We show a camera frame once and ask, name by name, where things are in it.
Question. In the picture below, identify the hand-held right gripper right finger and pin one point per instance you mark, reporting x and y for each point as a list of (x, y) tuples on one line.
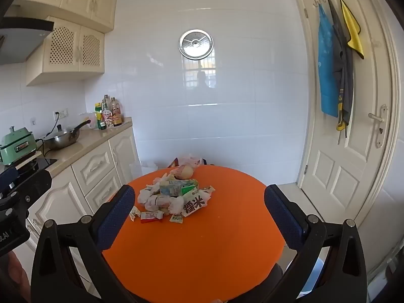
[(284, 217)]

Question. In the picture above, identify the round metal wall plate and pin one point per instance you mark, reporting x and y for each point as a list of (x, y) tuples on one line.
[(195, 44)]

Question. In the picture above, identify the person's left hand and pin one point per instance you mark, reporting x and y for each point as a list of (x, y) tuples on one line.
[(11, 277)]

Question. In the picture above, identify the grey range hood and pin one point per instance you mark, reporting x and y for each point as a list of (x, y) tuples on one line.
[(19, 38)]

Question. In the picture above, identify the grey apron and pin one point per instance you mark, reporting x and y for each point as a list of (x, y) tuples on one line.
[(344, 69)]

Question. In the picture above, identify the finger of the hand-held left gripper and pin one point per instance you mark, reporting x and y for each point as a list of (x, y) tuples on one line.
[(8, 178), (34, 186)]

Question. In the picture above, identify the yellow white candy wrapper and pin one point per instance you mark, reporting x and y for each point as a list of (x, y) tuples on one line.
[(208, 189)]

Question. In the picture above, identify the cream door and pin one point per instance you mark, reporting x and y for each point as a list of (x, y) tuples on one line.
[(347, 170)]

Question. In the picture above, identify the clear rice bag green print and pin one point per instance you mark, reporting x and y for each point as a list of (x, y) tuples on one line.
[(143, 169)]

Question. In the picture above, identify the green white drink carton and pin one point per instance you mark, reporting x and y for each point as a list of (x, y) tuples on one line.
[(176, 187)]

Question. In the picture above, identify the green electric cooker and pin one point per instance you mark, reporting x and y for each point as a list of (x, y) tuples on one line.
[(15, 145)]

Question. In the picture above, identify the clear bottle red label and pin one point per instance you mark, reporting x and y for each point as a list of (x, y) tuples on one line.
[(109, 118)]

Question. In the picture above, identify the tall clear oil bottle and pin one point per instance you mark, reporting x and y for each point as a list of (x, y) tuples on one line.
[(105, 102)]

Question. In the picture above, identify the small white wrapper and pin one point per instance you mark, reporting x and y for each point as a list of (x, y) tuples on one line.
[(135, 213)]

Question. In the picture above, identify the cream cabinet drawer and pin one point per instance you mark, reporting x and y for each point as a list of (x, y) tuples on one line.
[(102, 192), (91, 167)]

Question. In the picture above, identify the beige countertop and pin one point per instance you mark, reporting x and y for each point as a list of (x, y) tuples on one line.
[(91, 139)]

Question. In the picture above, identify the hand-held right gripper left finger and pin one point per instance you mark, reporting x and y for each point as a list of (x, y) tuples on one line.
[(115, 217)]

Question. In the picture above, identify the white packet black print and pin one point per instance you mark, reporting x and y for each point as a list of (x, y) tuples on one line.
[(194, 203)]

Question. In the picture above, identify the yellow cloth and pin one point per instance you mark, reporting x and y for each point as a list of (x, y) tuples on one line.
[(352, 28)]

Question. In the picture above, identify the green yellow small sachet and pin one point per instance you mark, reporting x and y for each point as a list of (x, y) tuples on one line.
[(176, 217)]

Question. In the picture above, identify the red white candy wrapper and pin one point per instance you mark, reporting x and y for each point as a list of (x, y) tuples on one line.
[(151, 216)]

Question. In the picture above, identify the dark sauce bottle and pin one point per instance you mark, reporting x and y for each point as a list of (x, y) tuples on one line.
[(116, 113)]

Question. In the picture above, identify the green yellow bottle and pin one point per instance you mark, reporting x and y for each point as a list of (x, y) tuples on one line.
[(100, 118)]

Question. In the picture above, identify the cream lattice door cabinet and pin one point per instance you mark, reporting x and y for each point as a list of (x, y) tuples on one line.
[(63, 50)]

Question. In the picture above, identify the white wall outlet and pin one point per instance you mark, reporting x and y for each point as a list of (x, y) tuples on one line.
[(62, 113)]

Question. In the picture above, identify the black induction cooktop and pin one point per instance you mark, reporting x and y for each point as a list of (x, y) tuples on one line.
[(42, 164)]

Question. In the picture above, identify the clear plastic container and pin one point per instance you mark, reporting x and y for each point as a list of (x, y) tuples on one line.
[(91, 123)]

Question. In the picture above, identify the cream base cabinet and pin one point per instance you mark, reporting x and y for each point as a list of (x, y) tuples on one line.
[(123, 154)]

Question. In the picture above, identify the wooden board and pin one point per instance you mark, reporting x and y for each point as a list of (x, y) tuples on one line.
[(35, 156)]

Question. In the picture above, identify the blue apron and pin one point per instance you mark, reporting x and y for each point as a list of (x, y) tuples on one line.
[(326, 69)]

